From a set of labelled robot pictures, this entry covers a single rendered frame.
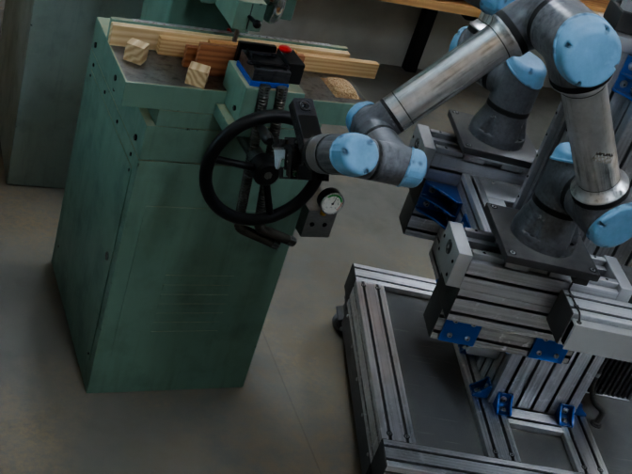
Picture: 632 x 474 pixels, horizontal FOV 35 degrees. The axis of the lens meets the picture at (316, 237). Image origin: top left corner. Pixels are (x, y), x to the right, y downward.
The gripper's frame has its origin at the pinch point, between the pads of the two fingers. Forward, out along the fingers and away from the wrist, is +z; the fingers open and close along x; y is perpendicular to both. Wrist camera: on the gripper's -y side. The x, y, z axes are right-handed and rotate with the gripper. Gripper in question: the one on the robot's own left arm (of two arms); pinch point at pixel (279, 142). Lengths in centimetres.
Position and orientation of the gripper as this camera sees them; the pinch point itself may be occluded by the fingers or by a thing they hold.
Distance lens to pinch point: 209.5
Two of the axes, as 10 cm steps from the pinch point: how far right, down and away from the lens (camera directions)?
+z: -4.4, -0.8, 8.9
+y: -0.5, 10.0, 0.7
